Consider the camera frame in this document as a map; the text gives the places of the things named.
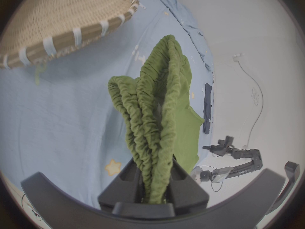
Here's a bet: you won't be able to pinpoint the dark blue garment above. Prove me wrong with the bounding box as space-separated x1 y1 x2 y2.
202 83 213 135

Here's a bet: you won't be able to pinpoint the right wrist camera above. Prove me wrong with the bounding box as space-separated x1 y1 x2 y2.
217 135 234 148

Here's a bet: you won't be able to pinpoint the white cable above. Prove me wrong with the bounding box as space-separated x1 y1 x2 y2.
232 52 264 150

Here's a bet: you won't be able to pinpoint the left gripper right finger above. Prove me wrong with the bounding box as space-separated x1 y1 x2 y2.
166 155 210 211

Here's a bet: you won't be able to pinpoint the pale blue quilt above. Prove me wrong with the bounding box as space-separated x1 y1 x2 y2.
143 0 214 72

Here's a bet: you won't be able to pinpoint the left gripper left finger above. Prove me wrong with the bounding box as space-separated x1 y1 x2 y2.
98 157 144 212

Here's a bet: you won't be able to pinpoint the green shorts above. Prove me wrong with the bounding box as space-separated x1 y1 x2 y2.
108 34 205 205

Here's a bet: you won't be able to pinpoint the round woven basket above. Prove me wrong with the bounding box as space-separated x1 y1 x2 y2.
0 0 140 69

